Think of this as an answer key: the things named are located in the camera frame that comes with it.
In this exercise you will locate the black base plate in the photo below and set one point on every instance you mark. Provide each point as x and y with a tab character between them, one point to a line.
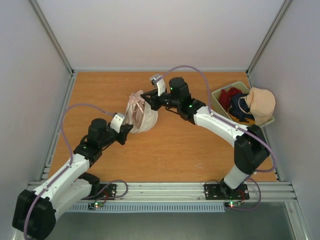
212	191
103	192

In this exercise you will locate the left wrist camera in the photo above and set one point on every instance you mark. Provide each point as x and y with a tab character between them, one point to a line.
117	121

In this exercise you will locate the navy blue garment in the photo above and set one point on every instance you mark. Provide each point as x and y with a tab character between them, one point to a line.
239	108

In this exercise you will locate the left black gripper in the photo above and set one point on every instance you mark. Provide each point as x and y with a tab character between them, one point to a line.
125	129

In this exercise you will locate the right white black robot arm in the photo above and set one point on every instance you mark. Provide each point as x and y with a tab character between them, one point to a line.
248	142

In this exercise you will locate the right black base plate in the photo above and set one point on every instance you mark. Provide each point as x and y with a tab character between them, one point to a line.
212	191

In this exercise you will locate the green perforated plastic basket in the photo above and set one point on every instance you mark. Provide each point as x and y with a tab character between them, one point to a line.
218	108

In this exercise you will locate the circuit board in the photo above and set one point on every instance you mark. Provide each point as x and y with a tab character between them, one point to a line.
95	205
234	204

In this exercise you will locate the pale pink lace bra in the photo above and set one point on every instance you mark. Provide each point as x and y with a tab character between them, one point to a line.
135	109

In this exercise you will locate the right circuit board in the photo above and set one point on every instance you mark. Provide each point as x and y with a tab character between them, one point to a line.
234	204

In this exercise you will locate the left aluminium frame post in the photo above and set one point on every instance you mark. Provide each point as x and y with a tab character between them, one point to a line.
44	22

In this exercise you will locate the grey slotted cable duct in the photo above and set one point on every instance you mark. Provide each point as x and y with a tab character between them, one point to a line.
151	207

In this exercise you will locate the left aluminium side rail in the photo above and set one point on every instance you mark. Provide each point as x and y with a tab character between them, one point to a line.
54	136

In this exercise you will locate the aluminium front rail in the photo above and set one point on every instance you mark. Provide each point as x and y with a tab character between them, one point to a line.
147	192

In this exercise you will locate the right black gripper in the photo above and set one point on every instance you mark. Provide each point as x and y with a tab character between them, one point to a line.
155	99

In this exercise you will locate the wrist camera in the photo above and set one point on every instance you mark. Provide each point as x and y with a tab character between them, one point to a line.
157	81
117	121

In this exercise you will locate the left circuit board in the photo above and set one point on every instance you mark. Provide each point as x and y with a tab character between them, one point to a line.
95	205

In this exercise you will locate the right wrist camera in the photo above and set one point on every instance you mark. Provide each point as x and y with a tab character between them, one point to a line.
157	81

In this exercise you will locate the right aluminium frame post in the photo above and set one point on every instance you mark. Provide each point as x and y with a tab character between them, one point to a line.
269	34

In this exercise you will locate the beige bra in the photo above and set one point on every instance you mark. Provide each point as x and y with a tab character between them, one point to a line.
261	104

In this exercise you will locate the red garment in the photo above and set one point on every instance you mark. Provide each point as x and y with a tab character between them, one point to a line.
225	96

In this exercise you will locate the aluminium frame post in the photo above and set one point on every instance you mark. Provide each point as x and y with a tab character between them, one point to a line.
44	22
269	34

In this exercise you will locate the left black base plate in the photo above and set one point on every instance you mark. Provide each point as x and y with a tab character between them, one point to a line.
103	192

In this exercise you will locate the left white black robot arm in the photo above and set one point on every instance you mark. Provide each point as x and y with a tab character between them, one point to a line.
37	211

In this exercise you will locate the yellow garment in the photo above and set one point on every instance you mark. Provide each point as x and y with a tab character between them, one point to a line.
247	121

